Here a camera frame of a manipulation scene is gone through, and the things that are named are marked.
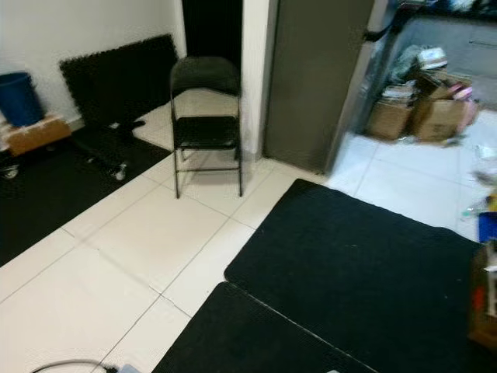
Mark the black folding chair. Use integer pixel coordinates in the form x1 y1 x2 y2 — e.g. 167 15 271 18
169 56 245 199

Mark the grey green bag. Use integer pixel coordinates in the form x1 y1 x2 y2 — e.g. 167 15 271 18
388 45 424 86

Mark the blue plastic bucket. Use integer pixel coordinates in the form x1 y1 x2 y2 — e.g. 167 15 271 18
0 71 45 129

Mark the black foam mat panel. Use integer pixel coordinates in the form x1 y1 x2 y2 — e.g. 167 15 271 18
59 34 179 129

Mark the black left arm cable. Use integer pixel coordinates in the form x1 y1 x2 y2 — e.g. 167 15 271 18
31 358 119 373

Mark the black wheeled stand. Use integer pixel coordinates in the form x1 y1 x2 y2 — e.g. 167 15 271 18
0 117 147 181

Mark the blue plastic object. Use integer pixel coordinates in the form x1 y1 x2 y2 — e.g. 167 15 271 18
478 211 497 243

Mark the small white box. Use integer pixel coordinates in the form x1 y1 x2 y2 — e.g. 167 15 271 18
416 47 449 71

